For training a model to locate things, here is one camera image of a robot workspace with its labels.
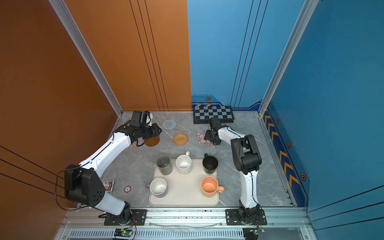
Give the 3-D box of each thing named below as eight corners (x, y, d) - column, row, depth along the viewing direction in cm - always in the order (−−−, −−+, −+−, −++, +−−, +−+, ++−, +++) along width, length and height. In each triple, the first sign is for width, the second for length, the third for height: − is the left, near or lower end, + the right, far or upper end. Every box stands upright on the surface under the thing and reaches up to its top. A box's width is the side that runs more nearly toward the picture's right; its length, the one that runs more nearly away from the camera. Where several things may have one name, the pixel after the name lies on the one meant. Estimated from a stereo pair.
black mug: (202, 174, 89) (203, 167, 81) (202, 161, 95) (202, 153, 87) (216, 174, 89) (218, 167, 81) (215, 161, 95) (217, 153, 87)
